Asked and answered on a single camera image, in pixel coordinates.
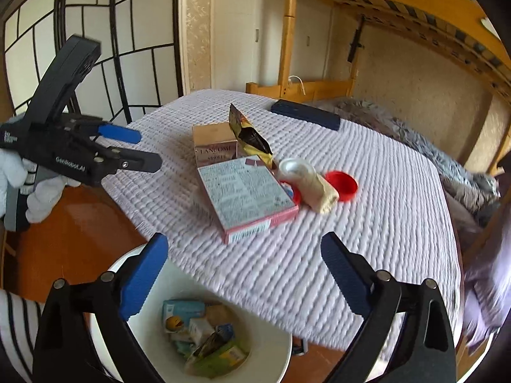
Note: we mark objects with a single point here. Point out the pink printed cardboard box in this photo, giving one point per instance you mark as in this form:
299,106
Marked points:
243,191

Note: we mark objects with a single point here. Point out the white quilted blanket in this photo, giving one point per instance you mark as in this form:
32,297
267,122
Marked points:
379,227

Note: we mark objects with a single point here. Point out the dark blue flat case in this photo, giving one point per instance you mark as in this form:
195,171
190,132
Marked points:
307,113

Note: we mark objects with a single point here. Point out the red plastic lid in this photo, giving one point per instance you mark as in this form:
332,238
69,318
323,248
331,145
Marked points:
343,185

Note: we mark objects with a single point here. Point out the gold foil snack bag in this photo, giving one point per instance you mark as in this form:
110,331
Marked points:
249,139

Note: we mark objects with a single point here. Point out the grey rumpled duvet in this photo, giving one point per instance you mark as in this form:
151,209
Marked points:
439,155

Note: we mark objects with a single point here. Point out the black framed folding screen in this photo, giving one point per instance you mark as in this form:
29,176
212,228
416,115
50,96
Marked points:
151,28

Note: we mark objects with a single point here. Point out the person's left hand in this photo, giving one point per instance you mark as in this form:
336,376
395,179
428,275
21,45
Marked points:
46,195

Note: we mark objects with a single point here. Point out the purple pillow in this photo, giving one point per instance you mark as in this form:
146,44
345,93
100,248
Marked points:
487,279

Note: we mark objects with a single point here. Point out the white round bin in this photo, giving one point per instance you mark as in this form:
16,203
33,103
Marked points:
263,351

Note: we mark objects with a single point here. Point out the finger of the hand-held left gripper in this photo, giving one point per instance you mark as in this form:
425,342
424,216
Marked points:
119,132
137,162

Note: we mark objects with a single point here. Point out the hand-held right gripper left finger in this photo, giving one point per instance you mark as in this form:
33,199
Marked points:
143,277

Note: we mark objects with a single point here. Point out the striped clothing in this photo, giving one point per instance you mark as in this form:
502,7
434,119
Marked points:
16,327

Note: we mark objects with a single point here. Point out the pile of discarded packaging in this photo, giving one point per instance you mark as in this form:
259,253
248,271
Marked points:
223,357

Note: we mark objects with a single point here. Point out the beige cosmetics box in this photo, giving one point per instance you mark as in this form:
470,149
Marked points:
213,139

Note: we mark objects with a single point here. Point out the red and blue round container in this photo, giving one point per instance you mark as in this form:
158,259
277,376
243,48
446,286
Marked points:
295,195

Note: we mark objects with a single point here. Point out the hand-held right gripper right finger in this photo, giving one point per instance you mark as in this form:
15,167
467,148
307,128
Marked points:
343,277

